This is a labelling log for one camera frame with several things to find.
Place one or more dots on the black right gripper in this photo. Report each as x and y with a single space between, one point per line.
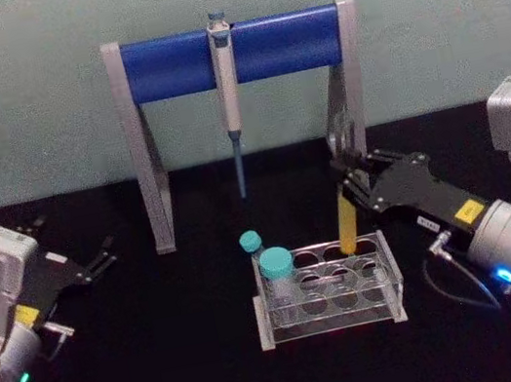
413 188

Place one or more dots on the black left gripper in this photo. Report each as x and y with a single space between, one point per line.
49 282

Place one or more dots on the yellow tube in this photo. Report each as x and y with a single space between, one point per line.
348 229

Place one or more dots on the large tube with teal cap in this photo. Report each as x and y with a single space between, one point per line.
276 262

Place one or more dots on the small tube with teal cap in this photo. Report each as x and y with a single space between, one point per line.
249 241

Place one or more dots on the clear plastic tube rack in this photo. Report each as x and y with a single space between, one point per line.
335 305

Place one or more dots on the grey pipette with blue tip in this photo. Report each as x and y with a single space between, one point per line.
227 87

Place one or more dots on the grey stand with blue bar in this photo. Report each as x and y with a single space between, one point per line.
174 64

